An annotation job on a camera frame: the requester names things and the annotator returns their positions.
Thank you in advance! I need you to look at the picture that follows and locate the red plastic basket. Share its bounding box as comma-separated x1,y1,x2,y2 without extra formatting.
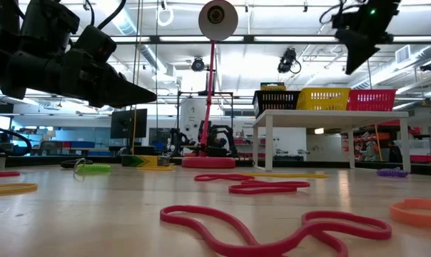
346,89,397,112

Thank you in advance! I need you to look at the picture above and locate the yellow hanging cord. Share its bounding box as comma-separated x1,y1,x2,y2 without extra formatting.
131,0,145,155

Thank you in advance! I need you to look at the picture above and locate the white perforated shelf riser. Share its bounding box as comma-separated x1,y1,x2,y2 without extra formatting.
252,109,412,173

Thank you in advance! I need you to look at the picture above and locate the black aluminium table frame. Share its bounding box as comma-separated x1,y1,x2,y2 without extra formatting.
0,153,431,176

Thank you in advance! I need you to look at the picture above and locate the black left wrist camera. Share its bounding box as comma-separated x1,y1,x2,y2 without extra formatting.
71,24,118,66

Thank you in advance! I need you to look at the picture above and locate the yellow green crayon box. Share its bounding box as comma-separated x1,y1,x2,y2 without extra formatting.
121,153,171,168
260,81,287,92

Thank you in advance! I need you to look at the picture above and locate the red desk lamp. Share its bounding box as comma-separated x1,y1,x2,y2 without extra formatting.
181,0,240,169

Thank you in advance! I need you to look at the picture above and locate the black coil keychain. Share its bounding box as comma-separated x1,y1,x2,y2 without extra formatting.
59,158,94,170

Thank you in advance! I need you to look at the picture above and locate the black metal stand frame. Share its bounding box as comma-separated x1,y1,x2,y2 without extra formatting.
177,90,235,158

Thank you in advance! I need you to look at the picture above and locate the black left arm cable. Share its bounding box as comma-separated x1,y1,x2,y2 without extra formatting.
0,119,34,158

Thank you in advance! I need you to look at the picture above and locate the black computer monitor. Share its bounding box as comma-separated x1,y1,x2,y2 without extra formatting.
110,108,148,140

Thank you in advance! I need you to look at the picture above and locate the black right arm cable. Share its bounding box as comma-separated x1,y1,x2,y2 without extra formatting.
318,0,348,26

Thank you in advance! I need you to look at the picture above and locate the black plastic basket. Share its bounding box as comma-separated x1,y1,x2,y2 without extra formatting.
252,89,302,119

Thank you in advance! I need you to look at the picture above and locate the green coil keychain with ring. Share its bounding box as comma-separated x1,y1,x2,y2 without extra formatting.
73,157,113,175

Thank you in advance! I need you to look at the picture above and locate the black overhead camera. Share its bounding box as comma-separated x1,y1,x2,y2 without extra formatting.
191,56,206,72

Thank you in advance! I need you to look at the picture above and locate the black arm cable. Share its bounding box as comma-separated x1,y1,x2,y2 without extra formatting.
0,119,34,158
318,0,348,26

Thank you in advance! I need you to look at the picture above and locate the orange rubber band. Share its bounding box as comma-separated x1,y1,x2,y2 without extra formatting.
389,197,431,230

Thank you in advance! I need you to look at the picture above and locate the shelf with red bins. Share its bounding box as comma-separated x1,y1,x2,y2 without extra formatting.
354,119,431,165

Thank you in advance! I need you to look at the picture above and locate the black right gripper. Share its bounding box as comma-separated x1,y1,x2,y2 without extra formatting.
330,0,402,76

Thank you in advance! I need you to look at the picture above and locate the purple coil keychain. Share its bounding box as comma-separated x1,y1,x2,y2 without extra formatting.
375,167,410,178

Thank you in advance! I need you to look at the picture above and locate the yellow plastic basket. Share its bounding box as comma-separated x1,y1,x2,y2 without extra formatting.
295,87,352,111

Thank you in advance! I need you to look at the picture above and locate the black ceiling camera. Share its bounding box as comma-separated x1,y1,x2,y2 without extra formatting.
276,47,303,75

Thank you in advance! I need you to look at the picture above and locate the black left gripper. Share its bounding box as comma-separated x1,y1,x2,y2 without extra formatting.
59,47,158,110

